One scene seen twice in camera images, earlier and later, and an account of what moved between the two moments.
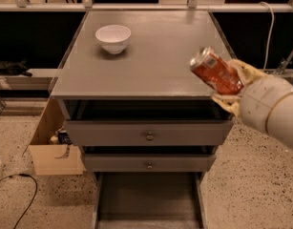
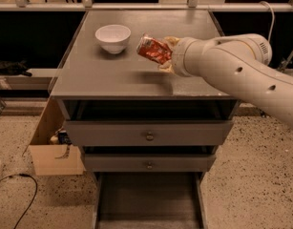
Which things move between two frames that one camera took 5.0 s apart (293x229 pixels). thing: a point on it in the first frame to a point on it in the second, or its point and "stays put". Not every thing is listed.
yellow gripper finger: x=247 y=73 to x=172 y=39
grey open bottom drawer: x=149 y=200 stays put
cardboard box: x=54 y=159 stays put
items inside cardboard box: x=61 y=137 stays put
